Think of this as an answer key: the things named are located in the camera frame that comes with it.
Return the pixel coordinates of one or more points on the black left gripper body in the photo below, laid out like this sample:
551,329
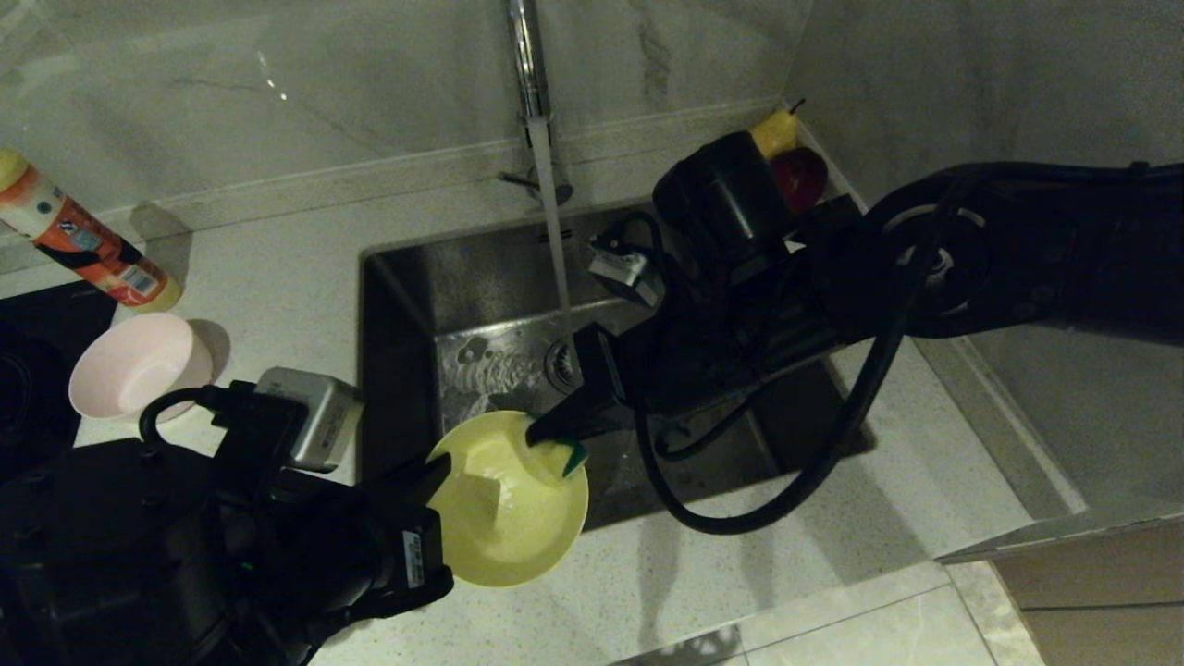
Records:
370,555

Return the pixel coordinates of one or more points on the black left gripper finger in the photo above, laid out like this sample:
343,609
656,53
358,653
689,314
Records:
430,481

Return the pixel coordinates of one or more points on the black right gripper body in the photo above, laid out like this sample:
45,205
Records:
721,342

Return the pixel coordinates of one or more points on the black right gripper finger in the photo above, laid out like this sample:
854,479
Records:
583,412

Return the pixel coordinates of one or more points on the green and yellow sponge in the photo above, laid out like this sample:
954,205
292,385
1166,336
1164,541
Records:
575,458

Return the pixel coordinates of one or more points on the yellow plastic bowl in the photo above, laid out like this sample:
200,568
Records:
518,527

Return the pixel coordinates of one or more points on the pink plastic bowl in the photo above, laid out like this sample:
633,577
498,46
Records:
139,370

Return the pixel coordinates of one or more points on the chrome faucet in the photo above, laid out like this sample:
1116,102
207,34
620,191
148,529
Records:
527,55

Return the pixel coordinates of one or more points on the orange label dish soap bottle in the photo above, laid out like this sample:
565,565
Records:
92,245

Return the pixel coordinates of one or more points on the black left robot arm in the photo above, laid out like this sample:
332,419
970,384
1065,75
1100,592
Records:
111,546

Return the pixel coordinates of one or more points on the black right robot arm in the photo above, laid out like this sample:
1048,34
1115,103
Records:
1017,250

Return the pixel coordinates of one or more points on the stainless steel sink basin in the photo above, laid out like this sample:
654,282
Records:
462,277

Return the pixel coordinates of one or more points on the round metal drain strainer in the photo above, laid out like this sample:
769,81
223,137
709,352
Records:
560,365

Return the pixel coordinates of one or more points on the clear running water stream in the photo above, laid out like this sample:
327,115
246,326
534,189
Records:
555,250

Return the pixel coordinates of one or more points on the dark red apple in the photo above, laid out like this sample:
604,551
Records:
805,180

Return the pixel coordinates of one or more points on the yellow pear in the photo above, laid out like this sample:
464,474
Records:
777,134

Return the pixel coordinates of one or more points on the black induction cooktop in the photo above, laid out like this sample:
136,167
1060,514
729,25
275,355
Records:
46,351

